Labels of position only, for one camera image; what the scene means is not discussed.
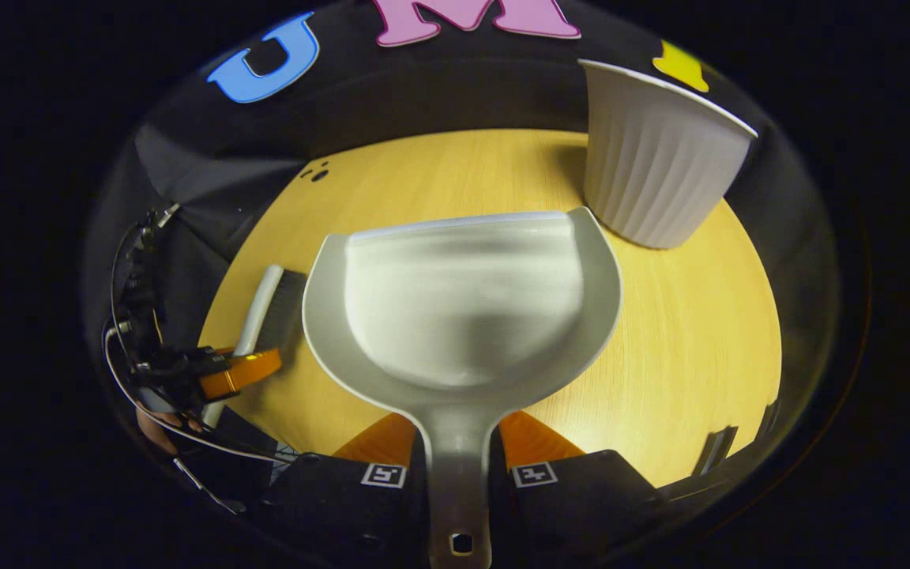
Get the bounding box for white plastic dustpan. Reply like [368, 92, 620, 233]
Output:
[302, 207, 623, 569]

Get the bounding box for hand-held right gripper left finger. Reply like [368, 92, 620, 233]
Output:
[265, 411, 431, 569]

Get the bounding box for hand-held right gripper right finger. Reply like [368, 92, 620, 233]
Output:
[493, 411, 663, 569]

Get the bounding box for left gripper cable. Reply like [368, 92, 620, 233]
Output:
[103, 326, 310, 516]

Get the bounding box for small white broom black bristles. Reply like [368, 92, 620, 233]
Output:
[202, 265, 307, 428]

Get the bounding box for white ribbed garbage bin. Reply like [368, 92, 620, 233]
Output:
[579, 59, 759, 250]

